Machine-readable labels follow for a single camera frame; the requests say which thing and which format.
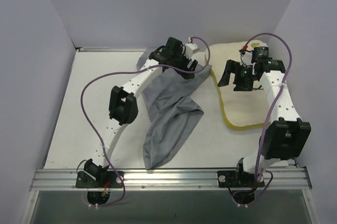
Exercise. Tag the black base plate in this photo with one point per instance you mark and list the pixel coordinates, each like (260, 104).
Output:
(233, 179)
(108, 180)

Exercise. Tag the aluminium front rail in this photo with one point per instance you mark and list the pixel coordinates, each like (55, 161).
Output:
(290, 178)

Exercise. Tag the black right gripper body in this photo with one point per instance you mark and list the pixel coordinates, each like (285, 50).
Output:
(237, 74)

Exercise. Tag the cream pillow yellow edge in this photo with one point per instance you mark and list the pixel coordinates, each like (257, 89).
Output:
(240, 110)

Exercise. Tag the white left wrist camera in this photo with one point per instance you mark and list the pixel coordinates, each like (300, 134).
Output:
(191, 48)

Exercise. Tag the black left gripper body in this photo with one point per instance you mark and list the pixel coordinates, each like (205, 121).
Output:
(190, 66)

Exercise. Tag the grey pillowcase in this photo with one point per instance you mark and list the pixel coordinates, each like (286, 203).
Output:
(173, 114)

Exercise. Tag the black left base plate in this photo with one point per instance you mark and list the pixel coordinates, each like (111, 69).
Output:
(108, 180)

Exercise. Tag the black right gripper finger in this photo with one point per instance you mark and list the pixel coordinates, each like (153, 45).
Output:
(243, 86)
(230, 68)

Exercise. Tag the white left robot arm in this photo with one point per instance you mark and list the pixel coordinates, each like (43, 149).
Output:
(123, 109)

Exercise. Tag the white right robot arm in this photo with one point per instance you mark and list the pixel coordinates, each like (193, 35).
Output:
(284, 133)

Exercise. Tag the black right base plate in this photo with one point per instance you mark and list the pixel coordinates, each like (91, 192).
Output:
(233, 179)

